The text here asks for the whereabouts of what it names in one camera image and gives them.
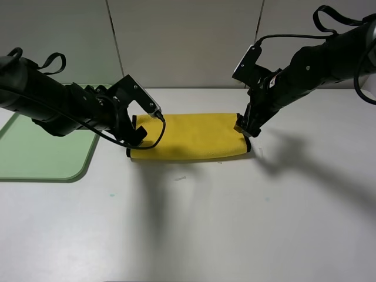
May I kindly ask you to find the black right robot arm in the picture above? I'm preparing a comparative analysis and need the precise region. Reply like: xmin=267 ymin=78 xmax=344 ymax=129
xmin=232 ymin=5 xmax=375 ymax=137

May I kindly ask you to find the black camera cable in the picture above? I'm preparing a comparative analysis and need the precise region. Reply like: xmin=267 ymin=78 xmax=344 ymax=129
xmin=254 ymin=5 xmax=376 ymax=106
xmin=85 ymin=110 xmax=167 ymax=151

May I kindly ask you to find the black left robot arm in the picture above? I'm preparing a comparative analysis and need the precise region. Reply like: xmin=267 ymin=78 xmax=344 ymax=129
xmin=1 ymin=47 xmax=147 ymax=146

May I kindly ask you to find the green plastic tray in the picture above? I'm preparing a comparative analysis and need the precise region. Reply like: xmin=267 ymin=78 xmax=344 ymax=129
xmin=0 ymin=83 xmax=113 ymax=183

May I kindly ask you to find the black right camera cable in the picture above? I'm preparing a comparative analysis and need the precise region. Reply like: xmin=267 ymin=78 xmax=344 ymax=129
xmin=254 ymin=5 xmax=376 ymax=106

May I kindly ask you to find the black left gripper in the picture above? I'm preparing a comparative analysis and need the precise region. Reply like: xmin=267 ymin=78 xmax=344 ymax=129
xmin=85 ymin=85 xmax=147 ymax=146

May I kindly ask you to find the black left camera cable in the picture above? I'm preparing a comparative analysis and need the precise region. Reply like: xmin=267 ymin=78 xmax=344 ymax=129
xmin=85 ymin=110 xmax=167 ymax=151

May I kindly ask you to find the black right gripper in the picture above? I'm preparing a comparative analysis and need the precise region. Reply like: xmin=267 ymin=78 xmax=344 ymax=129
xmin=234 ymin=69 xmax=290 ymax=137

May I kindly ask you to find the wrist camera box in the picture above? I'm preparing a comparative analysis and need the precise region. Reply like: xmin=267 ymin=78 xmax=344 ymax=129
xmin=232 ymin=44 xmax=271 ymax=88
xmin=106 ymin=75 xmax=163 ymax=120

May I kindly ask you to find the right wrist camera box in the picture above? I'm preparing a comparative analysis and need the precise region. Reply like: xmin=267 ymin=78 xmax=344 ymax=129
xmin=232 ymin=44 xmax=271 ymax=88

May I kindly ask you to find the yellow towel with black trim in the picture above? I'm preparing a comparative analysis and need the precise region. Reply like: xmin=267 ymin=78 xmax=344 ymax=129
xmin=126 ymin=113 xmax=251 ymax=161

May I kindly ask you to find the clear tape strip lower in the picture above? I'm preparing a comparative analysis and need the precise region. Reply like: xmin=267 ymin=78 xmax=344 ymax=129
xmin=175 ymin=176 xmax=187 ymax=181

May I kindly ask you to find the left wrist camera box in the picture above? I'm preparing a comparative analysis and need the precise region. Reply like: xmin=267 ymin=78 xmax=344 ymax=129
xmin=106 ymin=75 xmax=163 ymax=120

